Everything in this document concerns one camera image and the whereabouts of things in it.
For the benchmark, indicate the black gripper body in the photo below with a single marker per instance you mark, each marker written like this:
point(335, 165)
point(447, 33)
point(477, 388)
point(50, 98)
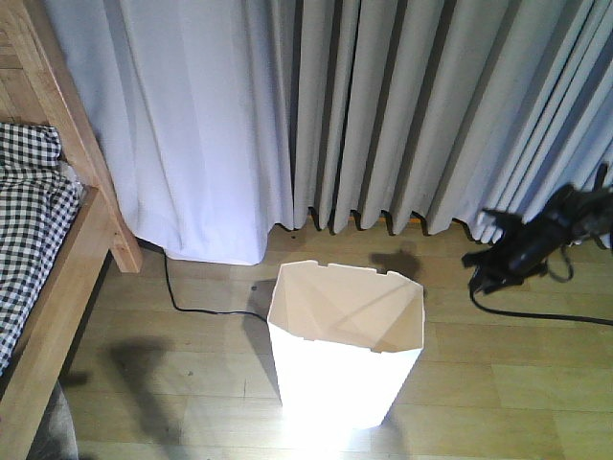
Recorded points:
point(525, 252)

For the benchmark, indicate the white plastic trash bin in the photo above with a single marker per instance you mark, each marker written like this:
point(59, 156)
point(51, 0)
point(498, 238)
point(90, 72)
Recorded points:
point(344, 340)

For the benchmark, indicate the black white checkered blanket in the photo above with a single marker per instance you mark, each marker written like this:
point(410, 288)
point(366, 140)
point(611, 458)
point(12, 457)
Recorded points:
point(39, 202)

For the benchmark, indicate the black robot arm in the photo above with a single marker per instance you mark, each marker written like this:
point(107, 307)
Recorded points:
point(570, 215)

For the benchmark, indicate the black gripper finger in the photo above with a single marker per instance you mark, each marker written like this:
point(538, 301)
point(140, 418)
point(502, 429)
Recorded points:
point(485, 258)
point(486, 286)

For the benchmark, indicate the white curtain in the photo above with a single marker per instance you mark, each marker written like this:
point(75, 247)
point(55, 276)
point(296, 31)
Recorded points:
point(221, 119)

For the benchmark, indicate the wooden bed frame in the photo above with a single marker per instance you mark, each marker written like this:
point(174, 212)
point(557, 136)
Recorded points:
point(37, 89)

